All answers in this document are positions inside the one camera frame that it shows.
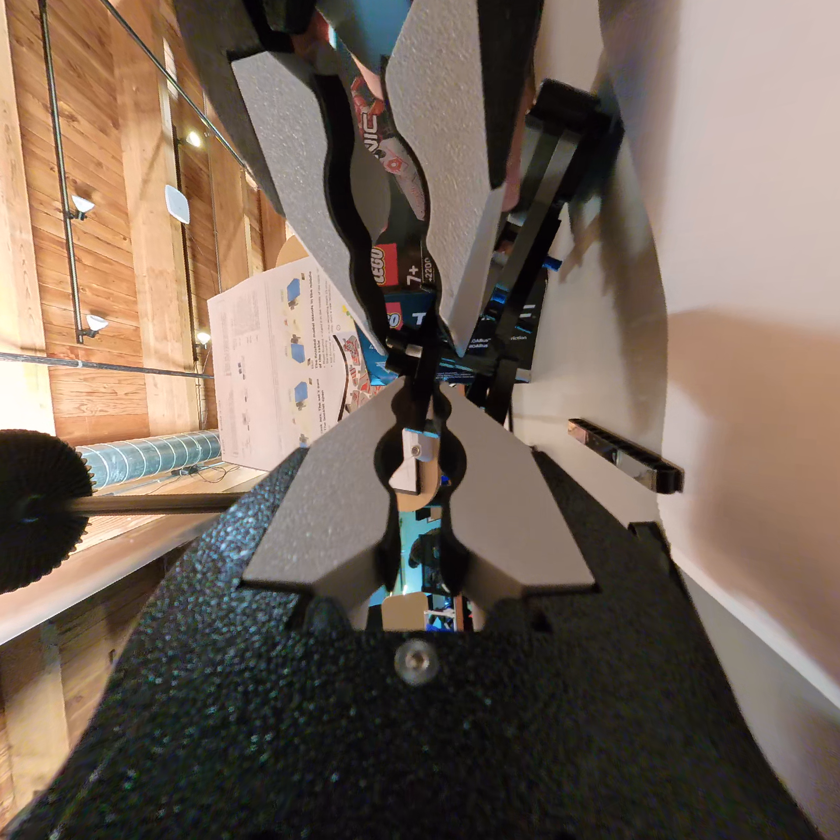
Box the person's right hand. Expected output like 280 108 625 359
351 42 395 96

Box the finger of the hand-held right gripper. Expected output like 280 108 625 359
230 51 396 347
382 0 509 352

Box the silver ventilation duct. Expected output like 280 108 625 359
75 430 224 490

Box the white printed instruction sheet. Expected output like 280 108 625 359
207 256 368 470

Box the black ribbed disc on rod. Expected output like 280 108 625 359
0 430 253 595

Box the black grey toy brick chassis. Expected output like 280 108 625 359
386 79 624 496

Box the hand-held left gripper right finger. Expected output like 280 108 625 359
430 381 596 631

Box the red grey sticker sheet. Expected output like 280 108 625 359
331 331 388 424

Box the black toy brick beam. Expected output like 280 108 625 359
567 418 685 494

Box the black toy set box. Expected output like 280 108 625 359
351 72 549 388

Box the white instruction booklet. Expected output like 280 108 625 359
594 0 840 706

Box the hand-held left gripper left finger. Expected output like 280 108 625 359
241 379 421 631

